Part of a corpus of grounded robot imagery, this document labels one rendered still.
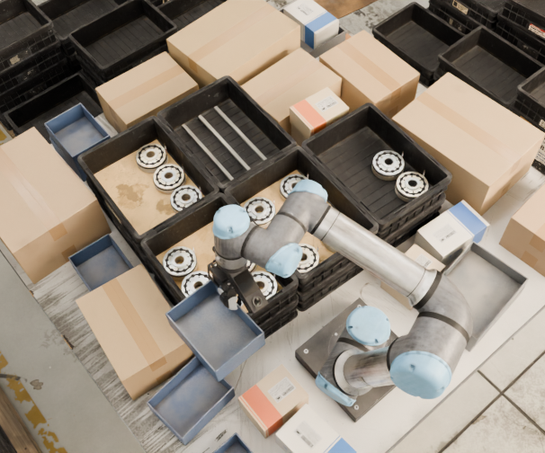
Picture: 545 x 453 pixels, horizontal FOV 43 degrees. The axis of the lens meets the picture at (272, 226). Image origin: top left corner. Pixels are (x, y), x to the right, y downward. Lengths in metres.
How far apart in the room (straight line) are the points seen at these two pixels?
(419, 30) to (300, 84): 1.26
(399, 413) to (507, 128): 0.99
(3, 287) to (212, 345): 1.68
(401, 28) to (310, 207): 2.27
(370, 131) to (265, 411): 1.02
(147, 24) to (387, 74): 1.29
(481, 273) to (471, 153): 0.39
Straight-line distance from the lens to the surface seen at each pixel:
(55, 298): 2.31
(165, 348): 1.97
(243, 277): 1.55
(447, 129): 2.34
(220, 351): 1.71
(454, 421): 2.83
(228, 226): 1.40
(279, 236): 1.40
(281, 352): 2.10
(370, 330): 1.83
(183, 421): 2.05
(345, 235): 1.45
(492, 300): 2.19
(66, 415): 2.91
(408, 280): 1.47
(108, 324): 2.03
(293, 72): 2.53
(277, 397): 1.97
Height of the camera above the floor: 2.64
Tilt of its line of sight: 57 degrees down
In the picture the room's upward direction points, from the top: 4 degrees counter-clockwise
